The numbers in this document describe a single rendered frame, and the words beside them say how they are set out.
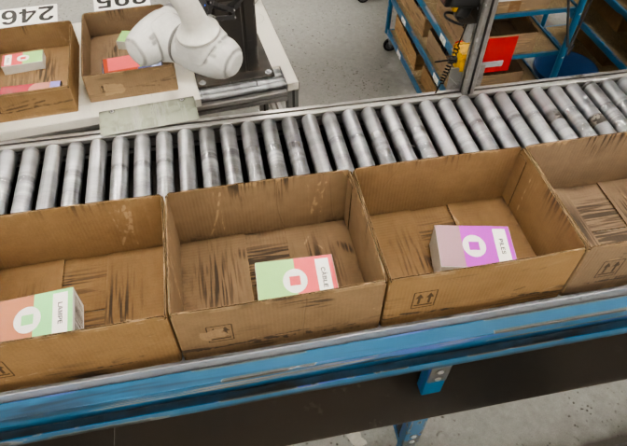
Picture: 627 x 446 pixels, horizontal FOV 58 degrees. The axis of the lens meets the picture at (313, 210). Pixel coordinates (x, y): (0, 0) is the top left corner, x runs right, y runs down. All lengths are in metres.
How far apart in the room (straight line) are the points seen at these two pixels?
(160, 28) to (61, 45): 0.84
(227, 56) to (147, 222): 0.43
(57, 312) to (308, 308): 0.48
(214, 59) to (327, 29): 2.32
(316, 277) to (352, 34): 2.61
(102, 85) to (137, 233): 0.76
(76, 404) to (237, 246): 0.45
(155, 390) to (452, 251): 0.65
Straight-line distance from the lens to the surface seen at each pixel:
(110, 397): 1.13
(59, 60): 2.20
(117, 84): 1.93
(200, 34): 1.37
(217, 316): 1.03
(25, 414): 1.17
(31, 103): 1.95
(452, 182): 1.34
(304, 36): 3.58
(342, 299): 1.05
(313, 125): 1.77
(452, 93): 1.96
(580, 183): 1.55
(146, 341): 1.08
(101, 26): 2.26
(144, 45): 1.46
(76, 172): 1.75
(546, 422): 2.18
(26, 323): 1.21
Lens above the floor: 1.90
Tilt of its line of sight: 49 degrees down
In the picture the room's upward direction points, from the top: 1 degrees clockwise
